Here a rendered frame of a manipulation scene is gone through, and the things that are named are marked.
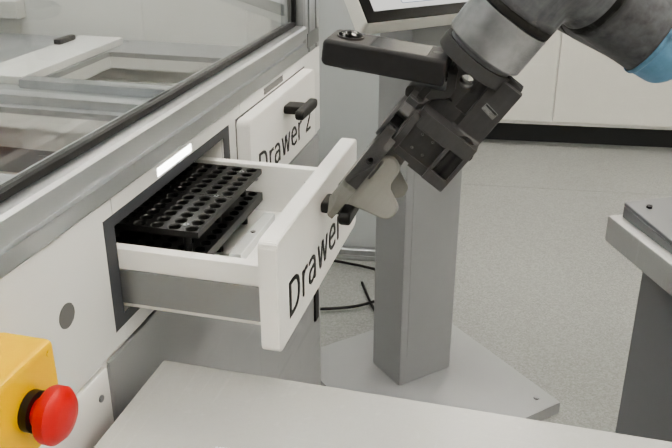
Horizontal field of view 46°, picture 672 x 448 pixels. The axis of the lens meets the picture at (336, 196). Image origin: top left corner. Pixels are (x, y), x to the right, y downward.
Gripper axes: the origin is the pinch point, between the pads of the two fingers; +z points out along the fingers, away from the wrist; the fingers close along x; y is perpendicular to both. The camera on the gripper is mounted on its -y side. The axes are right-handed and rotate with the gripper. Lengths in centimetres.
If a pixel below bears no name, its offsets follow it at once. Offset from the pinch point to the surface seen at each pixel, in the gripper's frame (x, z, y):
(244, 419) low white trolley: -16.8, 14.9, 5.6
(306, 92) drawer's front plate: 41.4, 10.0, -12.0
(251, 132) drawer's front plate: 17.6, 9.1, -12.6
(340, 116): 160, 58, -9
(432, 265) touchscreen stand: 94, 47, 31
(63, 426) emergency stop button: -33.6, 9.2, -5.7
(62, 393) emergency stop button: -32.7, 7.7, -7.1
